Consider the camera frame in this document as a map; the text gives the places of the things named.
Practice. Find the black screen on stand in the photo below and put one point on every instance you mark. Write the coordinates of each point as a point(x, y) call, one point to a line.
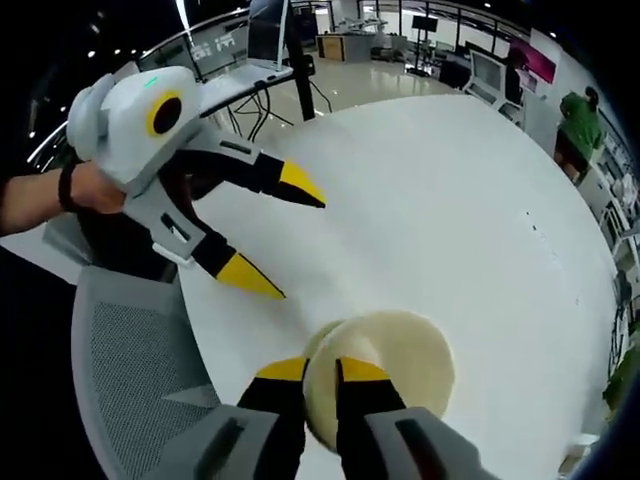
point(425, 24)

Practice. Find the grey mesh office chair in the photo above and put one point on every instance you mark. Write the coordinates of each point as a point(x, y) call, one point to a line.
point(130, 360)

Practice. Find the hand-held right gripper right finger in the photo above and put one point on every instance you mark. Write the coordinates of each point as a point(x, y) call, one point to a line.
point(410, 445)

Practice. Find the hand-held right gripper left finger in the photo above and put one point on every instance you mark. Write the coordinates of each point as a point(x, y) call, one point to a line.
point(250, 440)

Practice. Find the pink screen monitor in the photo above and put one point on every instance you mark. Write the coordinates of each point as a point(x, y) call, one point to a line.
point(540, 65)

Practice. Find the silver laptop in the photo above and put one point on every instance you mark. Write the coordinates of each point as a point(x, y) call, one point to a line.
point(265, 35)

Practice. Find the black laptop stand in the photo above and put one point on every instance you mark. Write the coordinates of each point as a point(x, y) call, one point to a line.
point(300, 75)

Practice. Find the wooden cabinet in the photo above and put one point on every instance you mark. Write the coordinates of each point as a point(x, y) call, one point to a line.
point(330, 47)

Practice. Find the stack of paper cups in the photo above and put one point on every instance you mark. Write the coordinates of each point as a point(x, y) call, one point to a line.
point(400, 350)

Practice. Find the black wristband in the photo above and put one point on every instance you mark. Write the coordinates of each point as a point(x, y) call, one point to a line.
point(66, 189)

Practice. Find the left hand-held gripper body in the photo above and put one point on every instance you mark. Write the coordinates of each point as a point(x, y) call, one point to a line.
point(125, 135)

